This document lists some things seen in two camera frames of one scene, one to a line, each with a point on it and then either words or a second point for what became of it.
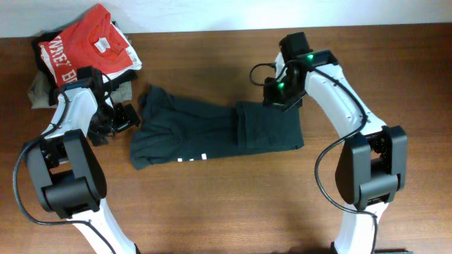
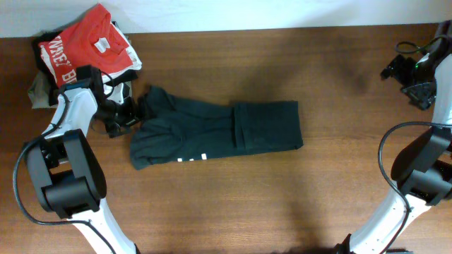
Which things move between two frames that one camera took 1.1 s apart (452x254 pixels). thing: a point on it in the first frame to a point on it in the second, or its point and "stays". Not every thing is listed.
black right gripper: x=269 y=97 to x=421 y=98
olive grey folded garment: x=41 y=98 stays
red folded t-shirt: x=92 y=42 stays
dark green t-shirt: x=169 y=130 stays
